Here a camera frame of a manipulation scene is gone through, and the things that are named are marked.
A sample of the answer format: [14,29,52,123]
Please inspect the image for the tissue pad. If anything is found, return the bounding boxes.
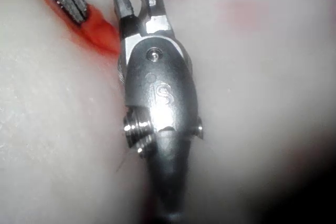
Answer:
[0,0,336,224]

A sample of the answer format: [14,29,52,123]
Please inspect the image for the right arm needle driver jaw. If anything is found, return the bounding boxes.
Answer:
[108,0,144,62]
[138,0,190,57]

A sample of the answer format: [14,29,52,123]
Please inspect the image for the right arm needle driver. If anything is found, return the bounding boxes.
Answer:
[117,37,205,159]

